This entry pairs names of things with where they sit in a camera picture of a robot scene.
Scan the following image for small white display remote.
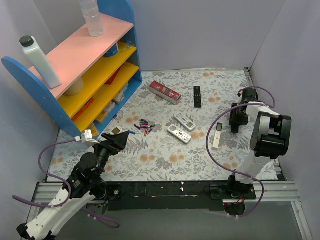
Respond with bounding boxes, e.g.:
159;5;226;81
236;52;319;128
110;126;123;135

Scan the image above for blue pink yellow shelf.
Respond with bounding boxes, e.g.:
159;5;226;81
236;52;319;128
1;0;142;137

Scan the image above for slim white remote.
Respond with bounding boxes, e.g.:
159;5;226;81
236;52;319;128
212;122;223;150

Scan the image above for orange box on shelf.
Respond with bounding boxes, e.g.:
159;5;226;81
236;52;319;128
72;97;95;122

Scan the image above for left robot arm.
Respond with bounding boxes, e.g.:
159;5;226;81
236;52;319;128
13;130;130;240

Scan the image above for white bottle black cap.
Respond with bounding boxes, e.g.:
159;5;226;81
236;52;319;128
19;35;62;89

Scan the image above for white ac remote upper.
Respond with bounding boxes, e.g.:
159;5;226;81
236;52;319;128
174;113;196;131

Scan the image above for white ac remote lower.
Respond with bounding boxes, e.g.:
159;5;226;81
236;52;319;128
167;124;192;144

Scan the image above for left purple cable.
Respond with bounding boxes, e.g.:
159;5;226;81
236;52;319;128
11;137;121;229

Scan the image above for red toothpaste box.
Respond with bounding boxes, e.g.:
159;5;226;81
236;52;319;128
148;81;182;105

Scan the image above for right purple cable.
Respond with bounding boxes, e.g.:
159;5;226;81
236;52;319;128
205;86;277;218

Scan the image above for white packets on shelf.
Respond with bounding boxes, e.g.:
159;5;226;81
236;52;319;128
96;90;125;123

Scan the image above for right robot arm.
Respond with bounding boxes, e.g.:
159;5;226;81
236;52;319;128
226;87;292;199

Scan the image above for pile of small batteries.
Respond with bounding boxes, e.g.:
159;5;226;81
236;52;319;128
133;119;156;137

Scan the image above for purple cable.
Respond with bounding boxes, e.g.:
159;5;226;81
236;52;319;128
205;86;277;218
11;137;121;229

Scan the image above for beige cylinder on shelf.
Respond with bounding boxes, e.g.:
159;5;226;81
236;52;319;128
63;77;84;97

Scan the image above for white ac remote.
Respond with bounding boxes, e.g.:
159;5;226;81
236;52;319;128
167;124;192;144
174;113;196;131

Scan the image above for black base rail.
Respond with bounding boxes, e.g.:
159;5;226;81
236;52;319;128
92;180;257;213

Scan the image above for black remote control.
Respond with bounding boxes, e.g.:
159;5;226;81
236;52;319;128
229;118;240;134

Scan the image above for floral table mat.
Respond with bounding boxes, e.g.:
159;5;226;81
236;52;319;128
46;69;280;182

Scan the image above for clear plastic water bottle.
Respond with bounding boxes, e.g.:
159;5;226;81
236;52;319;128
78;0;104;37

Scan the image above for black tv remote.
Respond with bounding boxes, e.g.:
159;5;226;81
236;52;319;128
193;86;202;108

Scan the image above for blue white can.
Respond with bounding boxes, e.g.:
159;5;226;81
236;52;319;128
103;43;119;58

